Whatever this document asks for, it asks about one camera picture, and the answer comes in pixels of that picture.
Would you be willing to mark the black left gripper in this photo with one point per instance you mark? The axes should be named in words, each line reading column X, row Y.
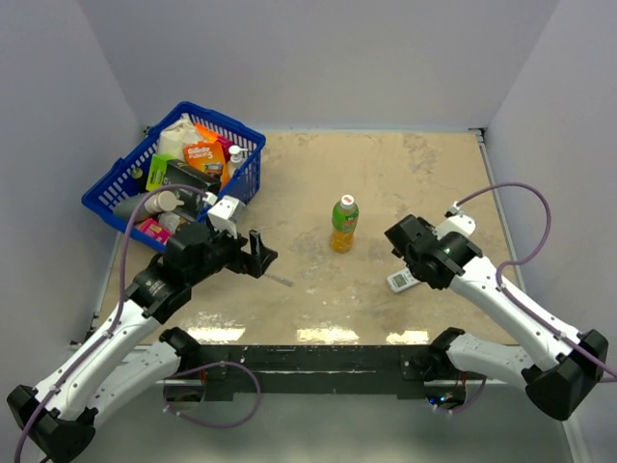
column 257, row 260

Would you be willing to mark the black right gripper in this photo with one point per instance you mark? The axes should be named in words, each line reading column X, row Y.
column 425, row 223

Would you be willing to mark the white remote control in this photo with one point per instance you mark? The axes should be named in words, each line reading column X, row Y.
column 401, row 281

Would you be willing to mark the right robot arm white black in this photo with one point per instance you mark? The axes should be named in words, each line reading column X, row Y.
column 555, row 364

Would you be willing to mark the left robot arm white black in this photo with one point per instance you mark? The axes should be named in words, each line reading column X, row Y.
column 60, row 413

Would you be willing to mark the blue plastic basket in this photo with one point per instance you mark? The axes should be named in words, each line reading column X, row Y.
column 118, row 184

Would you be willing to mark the orange juice bottle green label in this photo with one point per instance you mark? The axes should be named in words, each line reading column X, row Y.
column 345, row 217

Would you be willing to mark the amber bottle white label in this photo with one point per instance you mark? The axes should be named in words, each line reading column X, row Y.
column 173, row 222

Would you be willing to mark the white pump bottle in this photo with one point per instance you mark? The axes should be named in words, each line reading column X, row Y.
column 236, row 158

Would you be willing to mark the orange razor blade package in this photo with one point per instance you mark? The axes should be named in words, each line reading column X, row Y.
column 209, row 158

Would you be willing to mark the pink product box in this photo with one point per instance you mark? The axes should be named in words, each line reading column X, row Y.
column 152, row 229

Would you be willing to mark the black product box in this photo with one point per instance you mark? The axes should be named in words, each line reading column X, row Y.
column 179, row 172

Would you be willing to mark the lime green box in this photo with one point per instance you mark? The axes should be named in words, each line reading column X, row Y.
column 157, row 170

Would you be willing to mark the grey bottle beige cap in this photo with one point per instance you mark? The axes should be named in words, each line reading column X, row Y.
column 165, row 201

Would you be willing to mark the beige cloth bag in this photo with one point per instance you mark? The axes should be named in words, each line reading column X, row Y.
column 177, row 136

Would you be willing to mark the clear handle screwdriver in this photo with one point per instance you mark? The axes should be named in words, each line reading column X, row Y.
column 279, row 279

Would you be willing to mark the aluminium table edge rail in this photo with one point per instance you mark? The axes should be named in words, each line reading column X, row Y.
column 515, row 272

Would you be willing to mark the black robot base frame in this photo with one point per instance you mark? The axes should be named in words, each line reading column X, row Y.
column 405, row 371

